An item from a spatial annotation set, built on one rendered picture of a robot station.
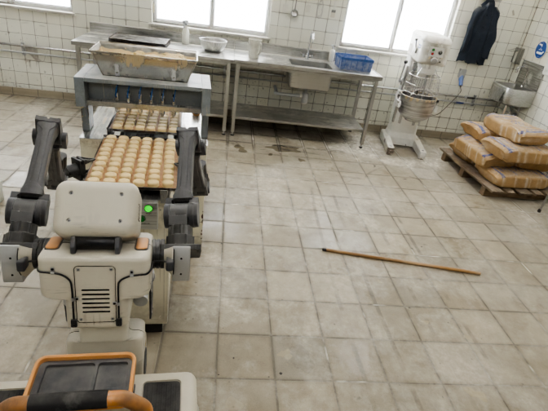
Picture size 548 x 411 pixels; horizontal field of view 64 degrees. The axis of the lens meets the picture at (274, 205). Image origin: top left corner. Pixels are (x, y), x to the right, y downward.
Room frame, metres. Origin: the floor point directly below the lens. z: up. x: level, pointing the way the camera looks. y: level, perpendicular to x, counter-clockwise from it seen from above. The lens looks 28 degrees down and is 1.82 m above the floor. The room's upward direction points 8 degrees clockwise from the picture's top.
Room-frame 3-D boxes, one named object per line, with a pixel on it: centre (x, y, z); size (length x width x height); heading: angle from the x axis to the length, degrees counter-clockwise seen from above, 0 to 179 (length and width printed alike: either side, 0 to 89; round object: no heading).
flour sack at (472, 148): (4.76, -2.25, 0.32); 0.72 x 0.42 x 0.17; 13
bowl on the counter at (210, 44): (5.23, 0.97, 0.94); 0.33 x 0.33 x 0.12
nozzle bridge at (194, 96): (2.50, 0.83, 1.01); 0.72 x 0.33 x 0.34; 103
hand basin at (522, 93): (5.65, -2.77, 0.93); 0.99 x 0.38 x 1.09; 8
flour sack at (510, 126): (4.75, -2.49, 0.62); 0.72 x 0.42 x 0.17; 15
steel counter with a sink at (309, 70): (5.23, 0.71, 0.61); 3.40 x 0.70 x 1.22; 98
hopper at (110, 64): (2.50, 0.83, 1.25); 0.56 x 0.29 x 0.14; 103
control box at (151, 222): (1.65, 0.63, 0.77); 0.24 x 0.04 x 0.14; 103
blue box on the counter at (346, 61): (5.44, -0.69, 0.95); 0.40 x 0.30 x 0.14; 101
